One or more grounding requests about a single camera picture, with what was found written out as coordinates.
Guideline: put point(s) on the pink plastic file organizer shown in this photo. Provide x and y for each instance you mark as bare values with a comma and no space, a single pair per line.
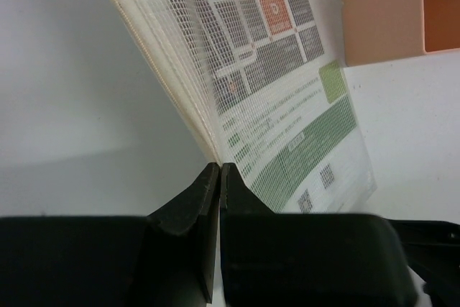
382,30

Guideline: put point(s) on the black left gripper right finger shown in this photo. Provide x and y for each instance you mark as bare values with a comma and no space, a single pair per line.
270,259

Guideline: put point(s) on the clear mesh document pouch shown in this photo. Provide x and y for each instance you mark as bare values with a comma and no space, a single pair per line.
260,85

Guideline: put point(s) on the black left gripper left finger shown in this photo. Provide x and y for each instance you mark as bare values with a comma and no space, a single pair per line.
166,258

